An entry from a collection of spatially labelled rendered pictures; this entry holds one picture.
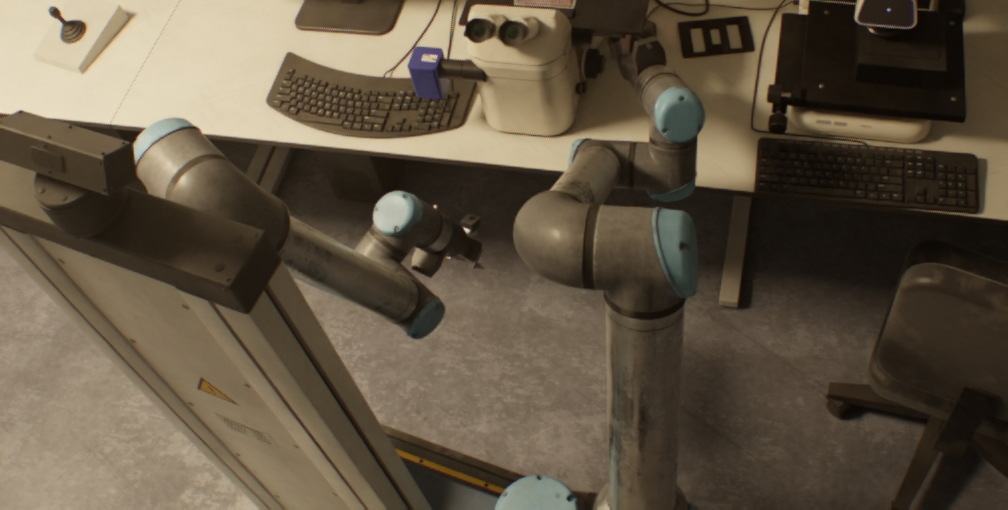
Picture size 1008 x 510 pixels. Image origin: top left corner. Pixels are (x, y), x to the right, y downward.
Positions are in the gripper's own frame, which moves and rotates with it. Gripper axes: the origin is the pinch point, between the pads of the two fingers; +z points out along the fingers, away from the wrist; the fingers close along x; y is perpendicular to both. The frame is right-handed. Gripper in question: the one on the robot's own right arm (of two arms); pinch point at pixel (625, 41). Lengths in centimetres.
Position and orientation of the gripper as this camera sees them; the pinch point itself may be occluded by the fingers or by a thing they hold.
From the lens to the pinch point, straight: 218.9
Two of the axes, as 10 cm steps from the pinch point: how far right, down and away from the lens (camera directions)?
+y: 2.2, 8.4, 4.9
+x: 9.6, -2.8, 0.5
